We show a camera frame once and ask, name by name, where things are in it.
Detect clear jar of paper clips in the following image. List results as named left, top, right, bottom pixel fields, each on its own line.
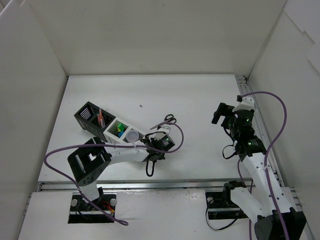
left=125, top=129, right=140, bottom=143

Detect green highlighter marker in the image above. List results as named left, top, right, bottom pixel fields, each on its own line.
left=118, top=123, right=125, bottom=130

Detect orange brown pen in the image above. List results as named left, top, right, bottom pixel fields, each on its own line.
left=99, top=108, right=105, bottom=129

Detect blue pen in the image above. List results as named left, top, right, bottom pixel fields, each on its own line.
left=97, top=112, right=102, bottom=126

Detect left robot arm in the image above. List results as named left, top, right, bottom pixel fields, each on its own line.
left=67, top=131, right=175, bottom=210

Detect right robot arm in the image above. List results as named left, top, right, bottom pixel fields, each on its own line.
left=211, top=95, right=307, bottom=240

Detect white slotted desk organizer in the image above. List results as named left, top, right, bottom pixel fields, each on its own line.
left=103, top=117, right=147, bottom=144

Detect black handled scissors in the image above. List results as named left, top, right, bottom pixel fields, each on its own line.
left=150, top=114, right=177, bottom=130

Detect aluminium rail right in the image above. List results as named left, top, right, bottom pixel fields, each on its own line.
left=235, top=74, right=314, bottom=240

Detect aluminium rail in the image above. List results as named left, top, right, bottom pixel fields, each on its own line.
left=235, top=74, right=314, bottom=240
left=35, top=178, right=240, bottom=192

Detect aluminium rail front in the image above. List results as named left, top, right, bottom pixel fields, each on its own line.
left=35, top=178, right=240, bottom=192

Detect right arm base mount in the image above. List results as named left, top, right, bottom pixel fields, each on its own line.
left=205, top=191, right=247, bottom=232

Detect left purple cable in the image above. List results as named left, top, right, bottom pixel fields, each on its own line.
left=44, top=120, right=185, bottom=227

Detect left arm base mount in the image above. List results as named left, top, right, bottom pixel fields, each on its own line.
left=68, top=187, right=117, bottom=224

